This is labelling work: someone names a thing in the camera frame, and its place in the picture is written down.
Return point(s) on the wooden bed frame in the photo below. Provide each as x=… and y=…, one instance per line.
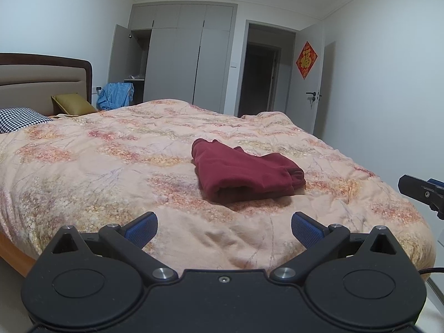
x=17, y=259

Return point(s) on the blue clothes pile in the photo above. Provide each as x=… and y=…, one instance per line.
x=115, y=95

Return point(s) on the black white checkered pillow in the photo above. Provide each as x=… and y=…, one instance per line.
x=16, y=118

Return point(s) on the red fu door decoration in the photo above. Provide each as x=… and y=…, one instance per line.
x=306, y=59

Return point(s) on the floral peach bed quilt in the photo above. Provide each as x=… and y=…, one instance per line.
x=113, y=166

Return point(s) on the grey built-in wardrobe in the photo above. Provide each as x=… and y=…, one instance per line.
x=176, y=50

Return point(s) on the white bedroom door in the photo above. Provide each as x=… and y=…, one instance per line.
x=299, y=108

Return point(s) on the dark red knit sweater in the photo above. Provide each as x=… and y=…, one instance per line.
x=228, y=175

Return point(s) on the beige padded headboard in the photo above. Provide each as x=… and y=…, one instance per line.
x=30, y=80

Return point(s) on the olive green pillow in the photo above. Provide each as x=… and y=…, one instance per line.
x=73, y=104

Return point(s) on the black door handle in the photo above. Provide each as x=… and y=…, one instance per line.
x=314, y=96

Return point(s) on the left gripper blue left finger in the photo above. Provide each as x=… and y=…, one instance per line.
x=126, y=243

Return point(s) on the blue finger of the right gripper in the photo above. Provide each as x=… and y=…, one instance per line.
x=424, y=192
x=436, y=182

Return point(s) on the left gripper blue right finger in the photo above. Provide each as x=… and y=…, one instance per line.
x=322, y=244

